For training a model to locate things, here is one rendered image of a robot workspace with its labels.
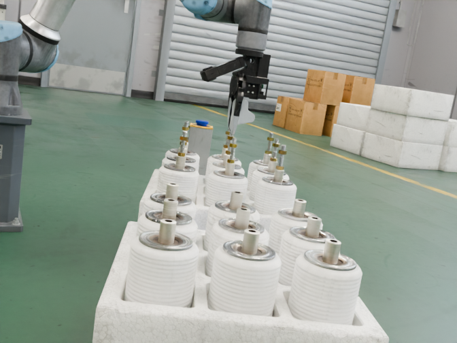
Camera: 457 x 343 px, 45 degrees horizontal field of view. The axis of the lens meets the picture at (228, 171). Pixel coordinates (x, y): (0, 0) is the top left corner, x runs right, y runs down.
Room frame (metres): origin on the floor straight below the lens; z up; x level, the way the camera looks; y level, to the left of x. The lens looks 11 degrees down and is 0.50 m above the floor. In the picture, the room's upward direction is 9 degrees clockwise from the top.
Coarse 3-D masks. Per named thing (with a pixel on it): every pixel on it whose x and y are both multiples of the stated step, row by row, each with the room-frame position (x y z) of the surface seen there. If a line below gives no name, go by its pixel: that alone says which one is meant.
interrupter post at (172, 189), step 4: (168, 184) 0.97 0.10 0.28; (172, 184) 0.97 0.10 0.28; (176, 184) 0.97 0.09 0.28; (168, 188) 0.96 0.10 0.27; (172, 188) 0.96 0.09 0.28; (176, 188) 0.97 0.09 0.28; (168, 192) 0.96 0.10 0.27; (172, 192) 0.96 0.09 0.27; (176, 192) 0.97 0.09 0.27; (168, 196) 0.96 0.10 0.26; (172, 196) 0.96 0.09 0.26; (176, 196) 0.97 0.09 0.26
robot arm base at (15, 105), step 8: (0, 80) 1.39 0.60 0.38; (8, 80) 1.40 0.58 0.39; (16, 80) 1.43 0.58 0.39; (0, 88) 1.38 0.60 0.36; (8, 88) 1.40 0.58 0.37; (16, 88) 1.43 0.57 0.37; (0, 96) 1.38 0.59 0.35; (8, 96) 1.39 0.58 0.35; (16, 96) 1.42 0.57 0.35; (0, 104) 1.37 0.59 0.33; (8, 104) 1.39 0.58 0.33; (16, 104) 1.42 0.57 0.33; (0, 112) 1.37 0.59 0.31; (8, 112) 1.39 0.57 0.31; (16, 112) 1.41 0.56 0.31
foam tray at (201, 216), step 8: (152, 176) 1.50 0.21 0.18; (200, 176) 1.57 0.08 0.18; (152, 184) 1.38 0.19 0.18; (200, 184) 1.46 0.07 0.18; (144, 192) 1.29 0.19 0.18; (152, 192) 1.30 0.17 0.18; (200, 192) 1.38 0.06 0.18; (248, 192) 1.47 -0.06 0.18; (144, 200) 1.21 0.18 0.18; (200, 200) 1.29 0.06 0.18; (248, 200) 1.37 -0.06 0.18; (200, 208) 1.22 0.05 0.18; (208, 208) 1.22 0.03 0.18; (200, 216) 1.21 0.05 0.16; (264, 216) 1.23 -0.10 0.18; (200, 224) 1.21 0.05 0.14; (264, 224) 1.22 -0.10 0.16
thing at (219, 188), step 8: (216, 176) 1.26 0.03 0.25; (208, 184) 1.28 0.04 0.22; (216, 184) 1.25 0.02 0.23; (224, 184) 1.25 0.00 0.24; (232, 184) 1.25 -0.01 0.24; (240, 184) 1.26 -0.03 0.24; (208, 192) 1.27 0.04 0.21; (216, 192) 1.25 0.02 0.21; (224, 192) 1.25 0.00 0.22; (208, 200) 1.27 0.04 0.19; (216, 200) 1.25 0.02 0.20; (224, 200) 1.25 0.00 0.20
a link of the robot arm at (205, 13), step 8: (184, 0) 1.27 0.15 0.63; (192, 0) 1.26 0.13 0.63; (200, 0) 1.26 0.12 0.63; (208, 0) 1.26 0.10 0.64; (216, 0) 1.29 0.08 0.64; (192, 8) 1.26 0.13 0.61; (200, 8) 1.26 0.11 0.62; (208, 8) 1.28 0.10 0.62; (216, 8) 1.32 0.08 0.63; (208, 16) 1.35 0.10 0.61
